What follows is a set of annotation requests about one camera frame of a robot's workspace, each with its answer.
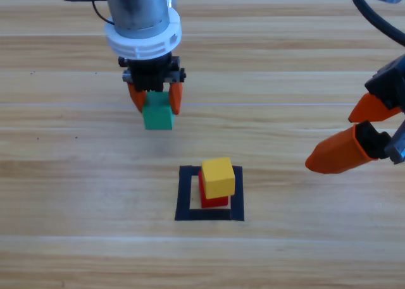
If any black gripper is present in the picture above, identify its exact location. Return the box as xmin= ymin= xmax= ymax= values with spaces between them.
xmin=304 ymin=53 xmax=405 ymax=175
xmin=118 ymin=55 xmax=187 ymax=116

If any green wooden block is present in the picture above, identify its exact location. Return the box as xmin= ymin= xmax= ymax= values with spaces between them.
xmin=141 ymin=90 xmax=177 ymax=131

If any yellow wooden block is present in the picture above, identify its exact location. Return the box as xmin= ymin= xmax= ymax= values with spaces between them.
xmin=201 ymin=156 xmax=236 ymax=199

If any red wooden block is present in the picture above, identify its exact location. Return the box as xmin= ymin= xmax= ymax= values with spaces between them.
xmin=197 ymin=170 xmax=229 ymax=209

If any black tape square outline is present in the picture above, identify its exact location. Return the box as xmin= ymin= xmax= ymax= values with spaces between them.
xmin=174 ymin=164 xmax=246 ymax=223

